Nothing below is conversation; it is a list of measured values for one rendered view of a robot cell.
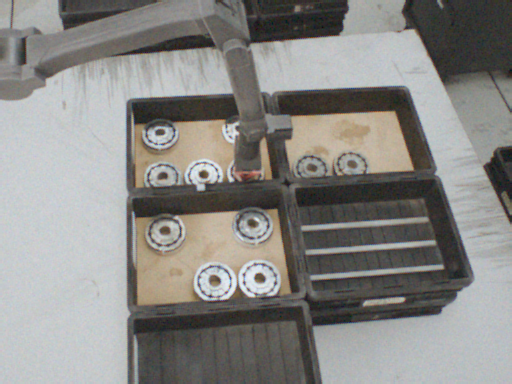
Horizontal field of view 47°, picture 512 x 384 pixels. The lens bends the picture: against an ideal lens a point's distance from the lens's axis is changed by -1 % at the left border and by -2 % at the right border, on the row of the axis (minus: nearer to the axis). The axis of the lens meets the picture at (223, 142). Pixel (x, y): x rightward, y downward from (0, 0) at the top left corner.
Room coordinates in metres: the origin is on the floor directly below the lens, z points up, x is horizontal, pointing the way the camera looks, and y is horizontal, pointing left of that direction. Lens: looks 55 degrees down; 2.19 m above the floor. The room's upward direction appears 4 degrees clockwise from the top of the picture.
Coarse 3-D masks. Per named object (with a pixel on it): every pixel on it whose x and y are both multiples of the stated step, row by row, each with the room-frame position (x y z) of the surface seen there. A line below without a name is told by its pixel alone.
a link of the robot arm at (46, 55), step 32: (192, 0) 0.72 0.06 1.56; (224, 0) 0.74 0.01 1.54; (0, 32) 0.71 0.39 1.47; (32, 32) 0.71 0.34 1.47; (64, 32) 0.70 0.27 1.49; (96, 32) 0.69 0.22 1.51; (128, 32) 0.68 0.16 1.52; (160, 32) 0.69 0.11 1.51; (192, 32) 0.70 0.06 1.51; (224, 32) 0.70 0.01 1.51; (32, 64) 0.65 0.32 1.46; (64, 64) 0.66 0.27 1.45; (0, 96) 0.62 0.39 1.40
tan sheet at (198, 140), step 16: (192, 128) 1.00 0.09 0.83; (208, 128) 1.01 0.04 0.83; (192, 144) 0.95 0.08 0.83; (208, 144) 0.95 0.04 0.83; (224, 144) 0.96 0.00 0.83; (144, 160) 0.88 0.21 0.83; (160, 160) 0.89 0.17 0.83; (176, 160) 0.89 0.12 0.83; (192, 160) 0.90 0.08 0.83; (224, 160) 0.90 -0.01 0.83; (224, 176) 0.85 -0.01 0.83
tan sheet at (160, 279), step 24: (192, 216) 0.72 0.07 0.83; (216, 216) 0.73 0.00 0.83; (144, 240) 0.65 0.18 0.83; (192, 240) 0.65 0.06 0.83; (216, 240) 0.66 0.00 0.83; (144, 264) 0.58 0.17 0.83; (168, 264) 0.59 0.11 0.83; (192, 264) 0.59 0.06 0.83; (240, 264) 0.60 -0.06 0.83; (144, 288) 0.52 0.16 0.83; (168, 288) 0.52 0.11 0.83; (192, 288) 0.53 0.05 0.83; (288, 288) 0.54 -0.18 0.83
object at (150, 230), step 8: (160, 216) 0.70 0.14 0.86; (168, 216) 0.70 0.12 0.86; (176, 216) 0.70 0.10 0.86; (152, 224) 0.68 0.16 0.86; (176, 224) 0.68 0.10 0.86; (152, 232) 0.65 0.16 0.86; (176, 232) 0.66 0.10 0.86; (184, 232) 0.66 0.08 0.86; (152, 240) 0.63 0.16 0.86; (160, 240) 0.63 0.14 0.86; (168, 240) 0.64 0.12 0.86; (176, 240) 0.64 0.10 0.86; (160, 248) 0.61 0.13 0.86; (168, 248) 0.61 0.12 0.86
